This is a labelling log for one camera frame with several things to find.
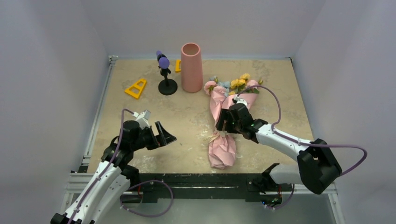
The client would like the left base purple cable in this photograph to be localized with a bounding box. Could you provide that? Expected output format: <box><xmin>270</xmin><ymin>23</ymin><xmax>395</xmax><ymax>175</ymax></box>
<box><xmin>120</xmin><ymin>180</ymin><xmax>174</xmax><ymax>218</ymax></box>

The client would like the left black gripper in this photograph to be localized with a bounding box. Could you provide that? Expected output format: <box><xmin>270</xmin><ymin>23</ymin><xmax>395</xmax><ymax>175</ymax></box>
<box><xmin>131</xmin><ymin>121</ymin><xmax>176</xmax><ymax>151</ymax></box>

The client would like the pink tall vase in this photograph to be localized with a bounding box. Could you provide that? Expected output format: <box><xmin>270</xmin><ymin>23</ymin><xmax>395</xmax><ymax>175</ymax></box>
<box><xmin>181</xmin><ymin>42</ymin><xmax>203</xmax><ymax>93</ymax></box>

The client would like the yellow triangular block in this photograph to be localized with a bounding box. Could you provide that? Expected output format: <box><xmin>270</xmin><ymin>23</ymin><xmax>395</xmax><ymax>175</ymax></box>
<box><xmin>124</xmin><ymin>78</ymin><xmax>147</xmax><ymax>99</ymax></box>

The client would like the yellow block behind vase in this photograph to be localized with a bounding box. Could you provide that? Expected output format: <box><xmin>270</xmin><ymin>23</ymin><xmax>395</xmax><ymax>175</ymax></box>
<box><xmin>175</xmin><ymin>59</ymin><xmax>181</xmax><ymax>73</ymax></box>

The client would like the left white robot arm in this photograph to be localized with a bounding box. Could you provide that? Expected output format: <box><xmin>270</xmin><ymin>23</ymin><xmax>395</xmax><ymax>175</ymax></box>
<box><xmin>50</xmin><ymin>120</ymin><xmax>176</xmax><ymax>224</ymax></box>

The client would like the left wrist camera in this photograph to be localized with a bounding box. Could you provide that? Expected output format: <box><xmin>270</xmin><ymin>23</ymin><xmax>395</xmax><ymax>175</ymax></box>
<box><xmin>133</xmin><ymin>110</ymin><xmax>151</xmax><ymax>129</ymax></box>

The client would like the cream printed ribbon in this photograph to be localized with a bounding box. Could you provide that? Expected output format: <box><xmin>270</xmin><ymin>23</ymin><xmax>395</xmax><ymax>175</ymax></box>
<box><xmin>203</xmin><ymin>131</ymin><xmax>228</xmax><ymax>143</ymax></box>

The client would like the black stand purple microphone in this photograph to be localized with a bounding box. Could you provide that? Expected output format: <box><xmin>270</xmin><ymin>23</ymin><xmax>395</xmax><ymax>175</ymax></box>
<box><xmin>156</xmin><ymin>50</ymin><xmax>178</xmax><ymax>96</ymax></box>

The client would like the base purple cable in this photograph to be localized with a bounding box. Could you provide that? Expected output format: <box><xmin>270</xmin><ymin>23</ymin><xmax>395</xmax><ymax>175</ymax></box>
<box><xmin>120</xmin><ymin>180</ymin><xmax>174</xmax><ymax>218</ymax></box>
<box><xmin>263</xmin><ymin>184</ymin><xmax>295</xmax><ymax>211</ymax></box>

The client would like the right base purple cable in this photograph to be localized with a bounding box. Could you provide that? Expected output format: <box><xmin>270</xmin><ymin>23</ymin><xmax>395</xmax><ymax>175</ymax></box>
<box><xmin>263</xmin><ymin>184</ymin><xmax>295</xmax><ymax>211</ymax></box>

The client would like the pink flower bouquet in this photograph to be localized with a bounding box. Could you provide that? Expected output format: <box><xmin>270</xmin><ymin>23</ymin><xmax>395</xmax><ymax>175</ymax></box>
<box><xmin>204</xmin><ymin>73</ymin><xmax>263</xmax><ymax>169</ymax></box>

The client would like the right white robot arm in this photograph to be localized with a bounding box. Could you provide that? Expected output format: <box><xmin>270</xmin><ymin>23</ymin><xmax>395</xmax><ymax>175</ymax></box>
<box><xmin>216</xmin><ymin>103</ymin><xmax>342</xmax><ymax>195</ymax></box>

